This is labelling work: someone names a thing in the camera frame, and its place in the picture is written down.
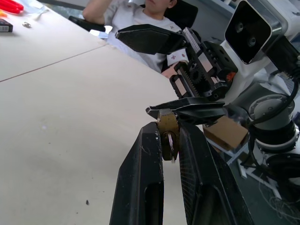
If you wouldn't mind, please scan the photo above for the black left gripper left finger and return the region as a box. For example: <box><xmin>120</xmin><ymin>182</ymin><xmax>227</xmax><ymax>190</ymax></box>
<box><xmin>109</xmin><ymin>121</ymin><xmax>165</xmax><ymax>225</ymax></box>

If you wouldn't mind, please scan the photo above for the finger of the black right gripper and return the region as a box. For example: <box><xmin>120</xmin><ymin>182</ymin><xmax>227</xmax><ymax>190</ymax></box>
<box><xmin>115</xmin><ymin>23</ymin><xmax>188</xmax><ymax>56</ymax></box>
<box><xmin>145</xmin><ymin>97</ymin><xmax>227</xmax><ymax>125</ymax></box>

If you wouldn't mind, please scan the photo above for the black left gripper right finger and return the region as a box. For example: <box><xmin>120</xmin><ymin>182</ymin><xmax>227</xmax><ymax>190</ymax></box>
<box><xmin>178</xmin><ymin>122</ymin><xmax>255</xmax><ymax>225</ymax></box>

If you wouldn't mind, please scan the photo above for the brass padlock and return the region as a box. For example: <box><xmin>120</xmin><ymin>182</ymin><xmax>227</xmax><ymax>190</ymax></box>
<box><xmin>156</xmin><ymin>108</ymin><xmax>181</xmax><ymax>162</ymax></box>

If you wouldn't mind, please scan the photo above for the silver key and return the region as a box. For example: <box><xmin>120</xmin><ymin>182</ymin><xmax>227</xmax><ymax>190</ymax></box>
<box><xmin>166</xmin><ymin>131</ymin><xmax>178</xmax><ymax>164</ymax></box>

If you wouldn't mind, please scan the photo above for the person in white t-shirt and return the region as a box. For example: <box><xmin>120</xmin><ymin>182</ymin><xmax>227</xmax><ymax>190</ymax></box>
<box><xmin>82</xmin><ymin>0</ymin><xmax>191</xmax><ymax>78</ymax></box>

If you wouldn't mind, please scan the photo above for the brown cardboard box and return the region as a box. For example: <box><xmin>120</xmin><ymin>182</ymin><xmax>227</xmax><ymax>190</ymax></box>
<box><xmin>202</xmin><ymin>115</ymin><xmax>249</xmax><ymax>151</ymax></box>

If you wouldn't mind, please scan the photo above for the clear plastic wrapper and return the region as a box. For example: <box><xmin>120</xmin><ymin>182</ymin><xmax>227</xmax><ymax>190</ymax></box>
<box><xmin>23</xmin><ymin>0</ymin><xmax>51</xmax><ymax>21</ymax></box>

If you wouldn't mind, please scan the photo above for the red plastic tool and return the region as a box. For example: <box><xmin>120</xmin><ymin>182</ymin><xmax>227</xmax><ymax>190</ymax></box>
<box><xmin>0</xmin><ymin>0</ymin><xmax>24</xmax><ymax>14</ymax></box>

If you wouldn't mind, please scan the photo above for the small black box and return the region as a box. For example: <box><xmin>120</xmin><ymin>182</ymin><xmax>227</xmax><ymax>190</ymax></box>
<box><xmin>0</xmin><ymin>19</ymin><xmax>14</xmax><ymax>33</ymax></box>

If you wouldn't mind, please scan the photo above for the white metal frame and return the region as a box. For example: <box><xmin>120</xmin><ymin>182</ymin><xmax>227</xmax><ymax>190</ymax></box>
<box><xmin>212</xmin><ymin>138</ymin><xmax>282</xmax><ymax>200</ymax></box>

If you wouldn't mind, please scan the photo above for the white tangled cord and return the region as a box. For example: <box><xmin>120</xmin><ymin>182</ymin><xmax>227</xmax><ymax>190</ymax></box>
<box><xmin>257</xmin><ymin>179</ymin><xmax>300</xmax><ymax>224</ymax></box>

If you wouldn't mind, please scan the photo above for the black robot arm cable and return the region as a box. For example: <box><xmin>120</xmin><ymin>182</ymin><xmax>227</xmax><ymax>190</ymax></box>
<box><xmin>247</xmin><ymin>37</ymin><xmax>300</xmax><ymax>126</ymax></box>

